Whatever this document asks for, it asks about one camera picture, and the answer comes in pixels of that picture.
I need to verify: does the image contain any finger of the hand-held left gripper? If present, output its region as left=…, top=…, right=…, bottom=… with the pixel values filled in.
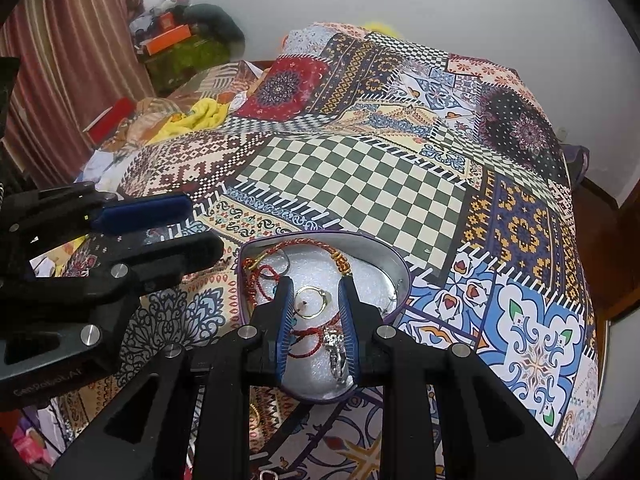
left=30, top=232, right=225, bottom=292
left=30, top=182, right=192, bottom=235

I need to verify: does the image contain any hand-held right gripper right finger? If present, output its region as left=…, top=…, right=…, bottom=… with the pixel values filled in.
left=337, top=275, right=582, bottom=480

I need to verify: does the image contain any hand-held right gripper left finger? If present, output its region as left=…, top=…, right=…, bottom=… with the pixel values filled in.
left=47, top=275, right=296, bottom=480

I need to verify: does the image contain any silver chain bracelet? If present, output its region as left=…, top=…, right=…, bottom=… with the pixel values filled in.
left=323, top=328, right=354, bottom=384

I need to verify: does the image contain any heart-shaped purple tin box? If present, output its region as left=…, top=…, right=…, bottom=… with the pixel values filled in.
left=236, top=230, right=414, bottom=404

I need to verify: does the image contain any red braided cord bracelet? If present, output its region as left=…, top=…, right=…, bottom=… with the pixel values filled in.
left=242, top=239, right=354, bottom=281

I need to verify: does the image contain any silver earring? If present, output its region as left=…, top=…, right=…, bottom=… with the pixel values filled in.
left=382, top=280, right=404, bottom=312

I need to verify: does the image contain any white crumpled cloth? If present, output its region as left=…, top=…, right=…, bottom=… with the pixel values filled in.
left=74, top=149, right=132, bottom=192

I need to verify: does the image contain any red flat box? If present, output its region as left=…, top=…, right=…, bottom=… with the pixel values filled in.
left=84, top=97, right=136, bottom=147

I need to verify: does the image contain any striped crumpled quilt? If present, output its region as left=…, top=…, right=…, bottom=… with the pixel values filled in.
left=97, top=59, right=262, bottom=162

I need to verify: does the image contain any yellow garment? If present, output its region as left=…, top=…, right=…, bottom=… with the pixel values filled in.
left=160, top=97, right=232, bottom=144

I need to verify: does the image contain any patchwork patterned blanket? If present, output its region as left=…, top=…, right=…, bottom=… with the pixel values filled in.
left=50, top=22, right=602, bottom=480

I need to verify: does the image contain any striped brown curtain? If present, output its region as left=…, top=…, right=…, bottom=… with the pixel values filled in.
left=0, top=0, right=157, bottom=187

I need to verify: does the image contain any orange cardboard box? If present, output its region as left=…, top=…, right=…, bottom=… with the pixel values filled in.
left=142, top=24, right=192, bottom=55

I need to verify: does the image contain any dark backpack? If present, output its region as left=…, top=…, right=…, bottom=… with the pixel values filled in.
left=562, top=143, right=591, bottom=187

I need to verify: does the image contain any gold ring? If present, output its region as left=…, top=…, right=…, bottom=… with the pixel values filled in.
left=294, top=286, right=332, bottom=320

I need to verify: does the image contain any red bead bracelet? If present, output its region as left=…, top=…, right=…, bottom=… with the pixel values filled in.
left=287, top=323, right=346, bottom=361

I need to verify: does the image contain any thin red cord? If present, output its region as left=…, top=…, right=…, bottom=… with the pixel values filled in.
left=247, top=259, right=277, bottom=312

